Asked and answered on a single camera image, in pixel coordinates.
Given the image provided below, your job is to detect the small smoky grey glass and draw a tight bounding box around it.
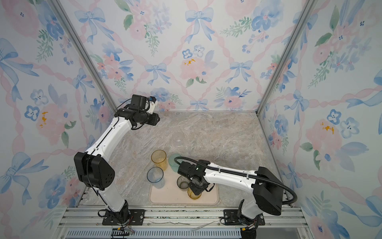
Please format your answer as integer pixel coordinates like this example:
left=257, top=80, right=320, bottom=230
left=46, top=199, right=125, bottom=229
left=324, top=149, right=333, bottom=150
left=177, top=176, right=190, bottom=191

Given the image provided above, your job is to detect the small amber glass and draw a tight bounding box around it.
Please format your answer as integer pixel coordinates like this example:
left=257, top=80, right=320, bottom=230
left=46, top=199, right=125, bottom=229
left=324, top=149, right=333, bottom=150
left=187, top=188, right=202, bottom=200

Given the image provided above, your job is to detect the teal textured plastic glass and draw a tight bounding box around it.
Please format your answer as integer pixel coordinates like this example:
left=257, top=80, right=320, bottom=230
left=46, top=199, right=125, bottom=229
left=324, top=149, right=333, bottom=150
left=169, top=153, right=180, bottom=173

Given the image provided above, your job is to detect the clear stemmed glass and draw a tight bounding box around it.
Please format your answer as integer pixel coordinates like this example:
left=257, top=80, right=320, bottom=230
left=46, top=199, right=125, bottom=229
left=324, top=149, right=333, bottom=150
left=172, top=132, right=185, bottom=147

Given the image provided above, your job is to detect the tall yellow plastic glass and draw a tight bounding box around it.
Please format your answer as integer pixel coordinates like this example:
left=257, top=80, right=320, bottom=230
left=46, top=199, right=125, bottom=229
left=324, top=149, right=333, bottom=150
left=151, top=149, right=168, bottom=171

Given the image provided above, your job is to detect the tall blue plastic glass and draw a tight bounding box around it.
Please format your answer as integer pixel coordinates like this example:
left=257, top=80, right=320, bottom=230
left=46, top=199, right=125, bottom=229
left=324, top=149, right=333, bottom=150
left=146, top=167, right=165, bottom=189

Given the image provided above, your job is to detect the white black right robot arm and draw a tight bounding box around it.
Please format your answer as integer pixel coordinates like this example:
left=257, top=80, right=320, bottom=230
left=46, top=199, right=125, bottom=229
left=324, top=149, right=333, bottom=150
left=176, top=157, right=284, bottom=225

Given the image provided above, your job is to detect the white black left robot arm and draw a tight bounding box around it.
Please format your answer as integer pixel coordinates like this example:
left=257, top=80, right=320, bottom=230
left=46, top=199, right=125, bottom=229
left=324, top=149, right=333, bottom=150
left=74, top=109, right=160, bottom=225

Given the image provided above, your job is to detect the beige rectangular tray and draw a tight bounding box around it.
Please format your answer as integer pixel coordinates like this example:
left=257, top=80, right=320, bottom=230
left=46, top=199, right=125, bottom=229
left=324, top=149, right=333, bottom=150
left=149, top=163, right=219, bottom=205

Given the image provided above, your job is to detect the black corrugated cable hose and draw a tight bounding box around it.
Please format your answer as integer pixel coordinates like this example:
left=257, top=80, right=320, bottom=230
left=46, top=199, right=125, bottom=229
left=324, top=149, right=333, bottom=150
left=173, top=156, right=298, bottom=205

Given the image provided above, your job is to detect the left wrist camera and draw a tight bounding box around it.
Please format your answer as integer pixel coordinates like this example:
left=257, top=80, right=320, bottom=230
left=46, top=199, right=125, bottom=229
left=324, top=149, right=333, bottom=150
left=128, top=95, right=157, bottom=114

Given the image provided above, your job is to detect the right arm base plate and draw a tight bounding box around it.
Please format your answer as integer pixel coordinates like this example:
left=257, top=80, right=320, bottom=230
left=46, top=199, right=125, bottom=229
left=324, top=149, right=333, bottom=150
left=220, top=209, right=265, bottom=227

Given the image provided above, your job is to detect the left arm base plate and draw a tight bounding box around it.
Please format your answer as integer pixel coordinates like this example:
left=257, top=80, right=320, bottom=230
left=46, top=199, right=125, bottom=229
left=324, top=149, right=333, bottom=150
left=102, top=209, right=146, bottom=227

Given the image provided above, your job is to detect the aluminium frame rail front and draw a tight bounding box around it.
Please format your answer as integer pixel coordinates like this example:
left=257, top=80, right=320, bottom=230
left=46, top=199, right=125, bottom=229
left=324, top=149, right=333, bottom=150
left=53, top=206, right=313, bottom=239

